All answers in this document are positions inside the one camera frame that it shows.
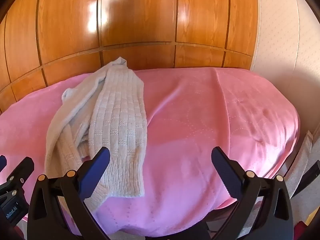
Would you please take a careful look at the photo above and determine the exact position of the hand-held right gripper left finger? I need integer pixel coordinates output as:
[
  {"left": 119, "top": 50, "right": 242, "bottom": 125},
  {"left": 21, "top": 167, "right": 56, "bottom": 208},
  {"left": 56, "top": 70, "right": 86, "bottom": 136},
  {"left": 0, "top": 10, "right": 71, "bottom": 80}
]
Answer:
[{"left": 27, "top": 147, "right": 118, "bottom": 240}]

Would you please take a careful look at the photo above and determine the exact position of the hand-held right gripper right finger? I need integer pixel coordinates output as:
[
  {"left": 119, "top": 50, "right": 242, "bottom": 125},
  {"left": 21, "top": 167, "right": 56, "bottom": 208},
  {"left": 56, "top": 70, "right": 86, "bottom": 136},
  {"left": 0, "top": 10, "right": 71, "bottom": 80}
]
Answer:
[{"left": 211, "top": 147, "right": 294, "bottom": 240}]

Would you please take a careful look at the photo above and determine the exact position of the light grey knit sweater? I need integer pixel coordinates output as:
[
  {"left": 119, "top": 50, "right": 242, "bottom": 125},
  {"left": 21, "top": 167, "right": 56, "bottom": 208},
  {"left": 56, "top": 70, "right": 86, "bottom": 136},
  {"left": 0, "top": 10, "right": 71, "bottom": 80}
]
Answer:
[{"left": 44, "top": 57, "right": 148, "bottom": 212}]

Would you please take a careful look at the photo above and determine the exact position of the pink blanket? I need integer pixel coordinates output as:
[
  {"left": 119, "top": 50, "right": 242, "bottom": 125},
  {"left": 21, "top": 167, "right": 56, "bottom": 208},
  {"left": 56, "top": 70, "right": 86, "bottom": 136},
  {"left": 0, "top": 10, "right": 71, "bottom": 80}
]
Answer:
[{"left": 0, "top": 67, "right": 300, "bottom": 239}]

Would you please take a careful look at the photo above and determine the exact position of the white bed sheet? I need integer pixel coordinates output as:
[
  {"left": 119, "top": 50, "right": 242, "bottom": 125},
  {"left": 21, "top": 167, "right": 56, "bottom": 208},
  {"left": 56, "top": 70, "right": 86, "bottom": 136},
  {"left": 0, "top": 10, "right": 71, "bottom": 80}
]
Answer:
[{"left": 284, "top": 130, "right": 316, "bottom": 200}]

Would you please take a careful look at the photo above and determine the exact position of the glossy wooden wardrobe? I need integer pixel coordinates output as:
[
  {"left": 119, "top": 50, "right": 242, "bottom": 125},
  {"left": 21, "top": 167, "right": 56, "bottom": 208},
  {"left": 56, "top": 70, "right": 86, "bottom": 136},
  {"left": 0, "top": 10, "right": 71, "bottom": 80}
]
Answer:
[{"left": 0, "top": 0, "right": 260, "bottom": 113}]

